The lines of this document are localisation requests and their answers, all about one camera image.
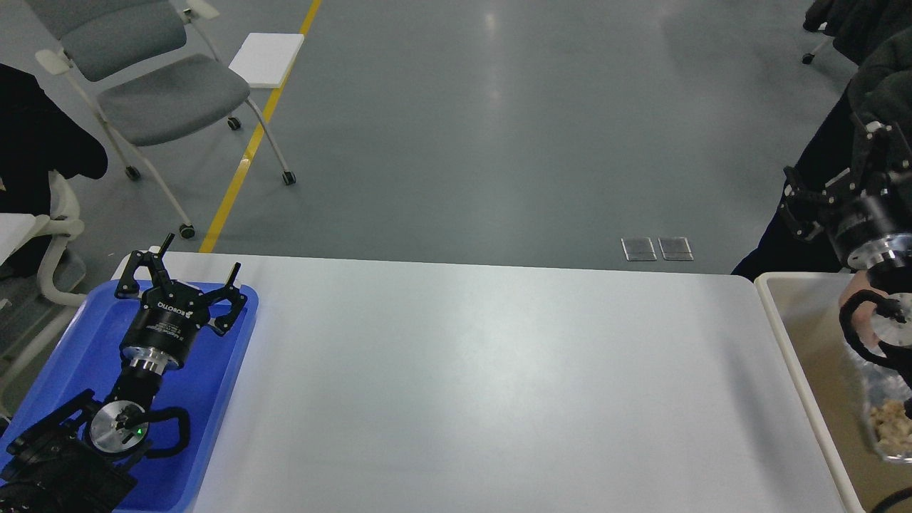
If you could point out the dark coats on rack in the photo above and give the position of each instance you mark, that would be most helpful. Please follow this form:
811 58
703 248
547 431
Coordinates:
858 27

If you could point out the left metal floor plate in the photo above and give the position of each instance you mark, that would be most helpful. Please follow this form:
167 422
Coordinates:
638 249

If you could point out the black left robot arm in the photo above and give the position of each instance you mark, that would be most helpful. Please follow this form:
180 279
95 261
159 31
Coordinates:
125 414

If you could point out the grey white office chair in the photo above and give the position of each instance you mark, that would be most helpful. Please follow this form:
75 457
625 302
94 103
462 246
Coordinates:
101 38

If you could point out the blue plastic tray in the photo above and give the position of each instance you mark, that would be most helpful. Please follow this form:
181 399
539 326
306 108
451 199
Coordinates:
88 357

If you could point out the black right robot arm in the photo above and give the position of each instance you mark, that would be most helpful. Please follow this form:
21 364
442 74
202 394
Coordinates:
890 321

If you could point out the beige plastic bin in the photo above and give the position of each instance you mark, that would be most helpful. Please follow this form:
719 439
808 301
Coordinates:
834 384

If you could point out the brown paper ball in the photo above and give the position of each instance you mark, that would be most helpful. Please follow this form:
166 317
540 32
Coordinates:
892 429

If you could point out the metal floor plate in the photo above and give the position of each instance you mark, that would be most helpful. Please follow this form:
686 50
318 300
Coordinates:
638 249
675 249

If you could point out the white chair with black coat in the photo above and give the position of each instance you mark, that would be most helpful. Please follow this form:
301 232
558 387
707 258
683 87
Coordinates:
40 142

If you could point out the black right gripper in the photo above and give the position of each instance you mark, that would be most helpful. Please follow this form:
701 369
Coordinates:
866 211

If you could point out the person's hand in bin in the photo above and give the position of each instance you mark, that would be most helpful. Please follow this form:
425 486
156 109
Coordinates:
861 318

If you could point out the clear plastic bag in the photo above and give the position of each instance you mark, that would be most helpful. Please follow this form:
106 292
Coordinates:
878 396

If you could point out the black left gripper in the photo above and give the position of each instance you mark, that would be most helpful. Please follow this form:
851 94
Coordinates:
162 325

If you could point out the right metal floor plate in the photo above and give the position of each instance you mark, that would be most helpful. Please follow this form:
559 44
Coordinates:
675 249

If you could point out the white board on floor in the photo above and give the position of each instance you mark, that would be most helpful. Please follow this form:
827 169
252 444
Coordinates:
265 59

